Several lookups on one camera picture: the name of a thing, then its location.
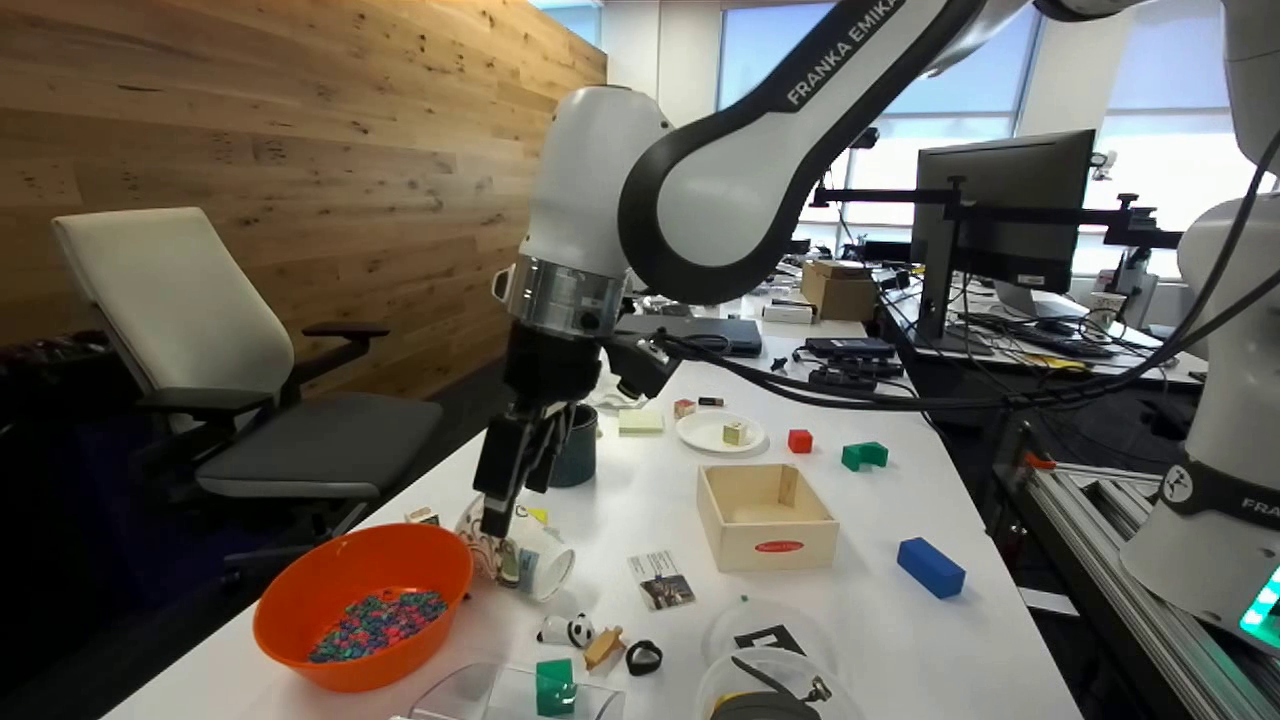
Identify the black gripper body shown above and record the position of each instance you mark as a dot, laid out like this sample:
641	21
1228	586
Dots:
544	375

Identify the patterned paper cup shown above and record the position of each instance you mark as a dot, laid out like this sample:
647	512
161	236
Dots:
542	560

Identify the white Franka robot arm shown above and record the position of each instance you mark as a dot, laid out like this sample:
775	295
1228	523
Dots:
744	186

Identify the open wooden box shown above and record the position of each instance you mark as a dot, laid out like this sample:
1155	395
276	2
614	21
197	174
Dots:
803	541

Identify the small beige trinket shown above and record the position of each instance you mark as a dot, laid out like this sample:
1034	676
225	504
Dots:
422	518

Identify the dark teal mug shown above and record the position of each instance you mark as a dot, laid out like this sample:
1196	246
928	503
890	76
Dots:
583	455

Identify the pale yellow sticky pad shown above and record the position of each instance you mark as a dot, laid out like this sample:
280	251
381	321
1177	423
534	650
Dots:
641	423

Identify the panda figurine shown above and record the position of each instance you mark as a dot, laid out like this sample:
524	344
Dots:
583	631

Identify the small red brown item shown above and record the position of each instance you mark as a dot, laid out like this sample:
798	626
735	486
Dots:
682	410

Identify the colourful beads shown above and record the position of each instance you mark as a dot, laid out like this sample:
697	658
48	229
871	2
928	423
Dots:
381	626

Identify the wooden fish piece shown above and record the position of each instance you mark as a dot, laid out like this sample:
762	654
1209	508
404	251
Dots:
603	650

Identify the white round plate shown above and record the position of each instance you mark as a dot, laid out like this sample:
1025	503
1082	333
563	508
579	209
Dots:
703	434

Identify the small black item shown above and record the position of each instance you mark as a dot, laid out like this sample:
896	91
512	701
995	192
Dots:
710	400

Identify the orange plastic bowl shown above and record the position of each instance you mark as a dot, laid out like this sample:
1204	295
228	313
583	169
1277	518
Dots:
333	580

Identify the small photo card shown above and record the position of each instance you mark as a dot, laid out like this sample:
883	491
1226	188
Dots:
666	580

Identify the closed dark laptop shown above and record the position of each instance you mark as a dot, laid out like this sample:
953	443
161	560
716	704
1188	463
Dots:
714	333

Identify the small pale die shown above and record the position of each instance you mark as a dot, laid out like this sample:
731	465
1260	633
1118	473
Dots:
731	434

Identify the small red block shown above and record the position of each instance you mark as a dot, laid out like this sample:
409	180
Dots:
803	443

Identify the clear round lid with tag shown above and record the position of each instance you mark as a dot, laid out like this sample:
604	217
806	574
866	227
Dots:
767	639

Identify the black controller device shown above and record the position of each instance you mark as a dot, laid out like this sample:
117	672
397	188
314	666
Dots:
849	363

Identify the cardboard box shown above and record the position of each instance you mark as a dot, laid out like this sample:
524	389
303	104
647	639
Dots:
840	285

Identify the green arch block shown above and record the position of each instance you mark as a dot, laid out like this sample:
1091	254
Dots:
866	456

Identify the white grey lounge chair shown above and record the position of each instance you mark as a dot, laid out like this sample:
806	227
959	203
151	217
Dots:
186	321

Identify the blue rectangular block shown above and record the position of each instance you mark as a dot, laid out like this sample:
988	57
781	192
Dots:
928	564

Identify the black side desk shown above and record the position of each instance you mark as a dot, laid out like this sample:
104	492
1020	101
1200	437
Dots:
1040	400

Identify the black computer monitor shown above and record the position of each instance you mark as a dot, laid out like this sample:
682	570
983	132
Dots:
1013	203

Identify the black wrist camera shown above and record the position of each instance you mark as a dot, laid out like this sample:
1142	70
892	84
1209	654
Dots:
641	367

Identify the black horizontal mount rail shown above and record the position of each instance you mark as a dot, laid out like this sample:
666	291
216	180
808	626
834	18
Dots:
1025	209

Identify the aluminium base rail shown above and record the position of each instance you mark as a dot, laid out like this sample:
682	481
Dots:
1135	574

